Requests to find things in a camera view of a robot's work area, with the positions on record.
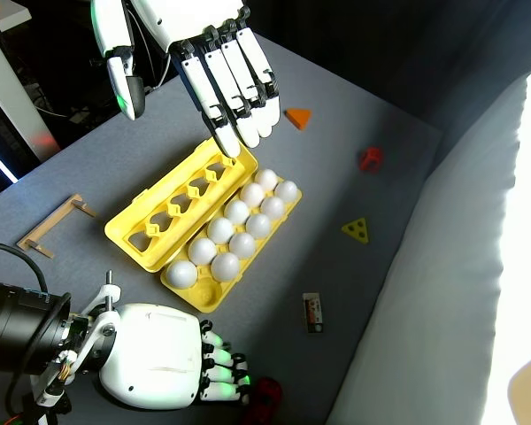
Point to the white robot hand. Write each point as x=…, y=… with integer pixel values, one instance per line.
x=181, y=17
x=155, y=354

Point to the white egg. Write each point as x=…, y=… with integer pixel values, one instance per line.
x=266, y=179
x=242, y=245
x=220, y=230
x=225, y=266
x=182, y=273
x=287, y=191
x=202, y=251
x=258, y=226
x=237, y=211
x=252, y=194
x=272, y=207

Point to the small eraser pack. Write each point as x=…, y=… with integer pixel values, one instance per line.
x=313, y=313

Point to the yellow egg carton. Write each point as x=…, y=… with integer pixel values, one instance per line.
x=181, y=181

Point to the red block with holes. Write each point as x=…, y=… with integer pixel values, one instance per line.
x=272, y=389

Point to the orange triangle block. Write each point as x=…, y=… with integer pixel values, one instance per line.
x=300, y=116

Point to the grey table cloth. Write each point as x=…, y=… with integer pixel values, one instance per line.
x=336, y=288

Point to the white light strip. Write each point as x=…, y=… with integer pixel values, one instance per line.
x=0, y=161

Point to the red cube block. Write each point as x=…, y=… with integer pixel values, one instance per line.
x=375, y=154

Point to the yellow triangle block with holes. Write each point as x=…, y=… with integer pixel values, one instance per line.
x=363, y=240

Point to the white padded cushion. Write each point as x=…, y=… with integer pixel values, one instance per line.
x=425, y=310

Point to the wooden U-shaped frame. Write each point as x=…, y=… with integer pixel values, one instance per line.
x=48, y=221

